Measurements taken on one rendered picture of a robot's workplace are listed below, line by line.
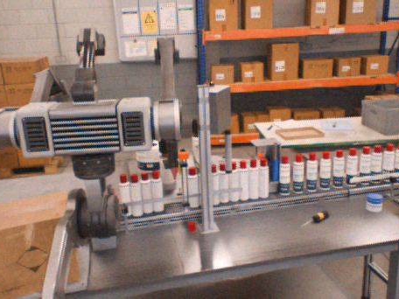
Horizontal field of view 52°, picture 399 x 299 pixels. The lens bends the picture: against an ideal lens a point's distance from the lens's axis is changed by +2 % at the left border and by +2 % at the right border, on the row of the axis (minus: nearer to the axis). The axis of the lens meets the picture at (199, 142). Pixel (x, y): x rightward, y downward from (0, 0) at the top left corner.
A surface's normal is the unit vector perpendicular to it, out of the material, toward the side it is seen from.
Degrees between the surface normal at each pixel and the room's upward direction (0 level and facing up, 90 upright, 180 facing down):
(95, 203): 90
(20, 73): 90
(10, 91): 90
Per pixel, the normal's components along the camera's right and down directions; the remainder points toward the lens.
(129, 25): 0.04, 0.29
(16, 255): 0.36, 0.25
